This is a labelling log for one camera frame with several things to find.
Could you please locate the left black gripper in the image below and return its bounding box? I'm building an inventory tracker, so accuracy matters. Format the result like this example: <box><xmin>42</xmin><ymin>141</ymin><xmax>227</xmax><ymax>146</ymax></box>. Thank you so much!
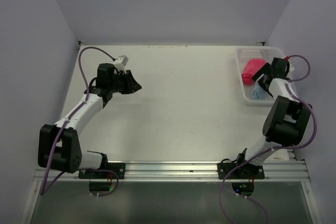
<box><xmin>109</xmin><ymin>70</ymin><xmax>142</xmax><ymax>94</ymax></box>

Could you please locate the red towel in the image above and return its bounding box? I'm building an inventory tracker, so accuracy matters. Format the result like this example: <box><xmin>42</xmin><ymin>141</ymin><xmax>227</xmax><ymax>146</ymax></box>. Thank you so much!
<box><xmin>241</xmin><ymin>59</ymin><xmax>266</xmax><ymax>85</ymax></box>

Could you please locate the light blue towel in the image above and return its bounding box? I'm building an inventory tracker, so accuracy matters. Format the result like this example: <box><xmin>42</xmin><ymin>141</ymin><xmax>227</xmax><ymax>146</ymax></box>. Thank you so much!
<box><xmin>251</xmin><ymin>83</ymin><xmax>266</xmax><ymax>100</ymax></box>

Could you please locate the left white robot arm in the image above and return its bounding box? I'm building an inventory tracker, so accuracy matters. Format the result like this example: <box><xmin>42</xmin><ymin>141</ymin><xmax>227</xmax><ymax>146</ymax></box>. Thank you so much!
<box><xmin>38</xmin><ymin>63</ymin><xmax>142</xmax><ymax>178</ymax></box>

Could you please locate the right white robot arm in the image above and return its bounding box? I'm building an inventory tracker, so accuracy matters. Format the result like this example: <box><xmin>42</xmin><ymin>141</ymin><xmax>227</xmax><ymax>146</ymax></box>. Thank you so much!
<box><xmin>234</xmin><ymin>55</ymin><xmax>317</xmax><ymax>178</ymax></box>

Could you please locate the white plastic basket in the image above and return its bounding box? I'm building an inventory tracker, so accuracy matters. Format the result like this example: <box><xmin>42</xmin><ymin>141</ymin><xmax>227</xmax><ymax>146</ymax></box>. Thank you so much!
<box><xmin>235</xmin><ymin>46</ymin><xmax>295</xmax><ymax>107</ymax></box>

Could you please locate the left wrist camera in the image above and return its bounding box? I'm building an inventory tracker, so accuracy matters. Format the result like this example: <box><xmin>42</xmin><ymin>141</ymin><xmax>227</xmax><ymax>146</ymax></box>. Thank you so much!
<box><xmin>113</xmin><ymin>55</ymin><xmax>129</xmax><ymax>69</ymax></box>

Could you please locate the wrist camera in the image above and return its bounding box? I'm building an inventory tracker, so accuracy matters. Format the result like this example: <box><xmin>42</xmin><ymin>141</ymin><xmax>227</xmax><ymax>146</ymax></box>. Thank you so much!
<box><xmin>284</xmin><ymin>56</ymin><xmax>295</xmax><ymax>74</ymax></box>
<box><xmin>113</xmin><ymin>55</ymin><xmax>129</xmax><ymax>69</ymax></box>

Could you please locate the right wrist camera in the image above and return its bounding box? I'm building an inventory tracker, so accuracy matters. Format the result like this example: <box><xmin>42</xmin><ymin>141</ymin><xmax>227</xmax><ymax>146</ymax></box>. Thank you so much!
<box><xmin>284</xmin><ymin>56</ymin><xmax>295</xmax><ymax>74</ymax></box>

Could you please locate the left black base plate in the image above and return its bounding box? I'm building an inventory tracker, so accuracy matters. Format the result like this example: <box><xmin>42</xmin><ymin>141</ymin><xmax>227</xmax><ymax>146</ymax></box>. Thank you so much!
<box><xmin>78</xmin><ymin>162</ymin><xmax>125</xmax><ymax>179</ymax></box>

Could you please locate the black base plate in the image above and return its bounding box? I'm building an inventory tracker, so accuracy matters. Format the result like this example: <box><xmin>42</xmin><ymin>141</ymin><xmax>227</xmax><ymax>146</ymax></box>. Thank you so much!
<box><xmin>78</xmin><ymin>162</ymin><xmax>125</xmax><ymax>179</ymax></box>
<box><xmin>217</xmin><ymin>163</ymin><xmax>265</xmax><ymax>179</ymax></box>

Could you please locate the aluminium mounting rail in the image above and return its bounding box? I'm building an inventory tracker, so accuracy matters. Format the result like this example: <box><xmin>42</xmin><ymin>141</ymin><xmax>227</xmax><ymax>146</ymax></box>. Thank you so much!
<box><xmin>35</xmin><ymin>159</ymin><xmax>310</xmax><ymax>183</ymax></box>

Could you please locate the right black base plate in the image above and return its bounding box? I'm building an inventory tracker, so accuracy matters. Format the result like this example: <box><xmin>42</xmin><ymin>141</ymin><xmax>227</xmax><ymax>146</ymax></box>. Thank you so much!
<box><xmin>217</xmin><ymin>163</ymin><xmax>265</xmax><ymax>179</ymax></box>

